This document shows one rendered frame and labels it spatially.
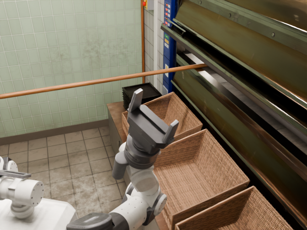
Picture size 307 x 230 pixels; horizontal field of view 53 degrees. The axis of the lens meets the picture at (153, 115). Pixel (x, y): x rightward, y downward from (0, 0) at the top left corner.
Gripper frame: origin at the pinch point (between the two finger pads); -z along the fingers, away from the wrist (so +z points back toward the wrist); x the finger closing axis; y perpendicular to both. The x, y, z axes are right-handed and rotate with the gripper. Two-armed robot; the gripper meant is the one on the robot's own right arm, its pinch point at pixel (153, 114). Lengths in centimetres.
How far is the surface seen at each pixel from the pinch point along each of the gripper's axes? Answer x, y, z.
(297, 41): -4, 87, 16
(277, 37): 4, 92, 22
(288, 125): -24, 62, 32
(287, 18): 5, 90, 12
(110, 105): 106, 102, 183
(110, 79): 78, 67, 99
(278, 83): -9, 84, 35
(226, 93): 14, 105, 80
